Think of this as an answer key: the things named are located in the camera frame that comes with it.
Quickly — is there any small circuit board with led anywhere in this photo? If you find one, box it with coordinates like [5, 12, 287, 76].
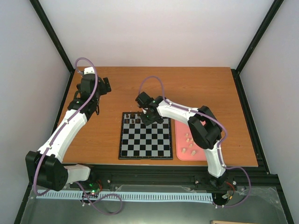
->
[89, 188, 100, 196]

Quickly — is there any pink plastic tray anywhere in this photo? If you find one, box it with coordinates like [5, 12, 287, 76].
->
[175, 117, 221, 161]

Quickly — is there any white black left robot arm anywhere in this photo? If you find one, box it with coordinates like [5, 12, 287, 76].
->
[25, 67, 111, 196]

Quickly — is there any black aluminium frame rail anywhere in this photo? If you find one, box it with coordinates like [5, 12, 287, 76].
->
[76, 164, 282, 193]

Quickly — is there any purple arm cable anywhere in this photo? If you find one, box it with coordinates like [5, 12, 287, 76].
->
[138, 76, 251, 209]
[33, 57, 123, 215]

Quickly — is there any light blue slotted cable duct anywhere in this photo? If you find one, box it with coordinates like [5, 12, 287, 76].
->
[37, 190, 213, 203]

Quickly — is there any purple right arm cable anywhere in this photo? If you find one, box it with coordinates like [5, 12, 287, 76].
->
[138, 76, 251, 209]

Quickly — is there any black grey chessboard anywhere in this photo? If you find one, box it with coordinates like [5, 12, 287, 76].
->
[118, 112, 173, 160]

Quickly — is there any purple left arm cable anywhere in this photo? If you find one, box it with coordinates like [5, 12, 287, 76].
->
[33, 57, 123, 215]

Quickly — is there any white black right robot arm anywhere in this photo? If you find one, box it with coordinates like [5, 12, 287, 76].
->
[135, 92, 227, 189]

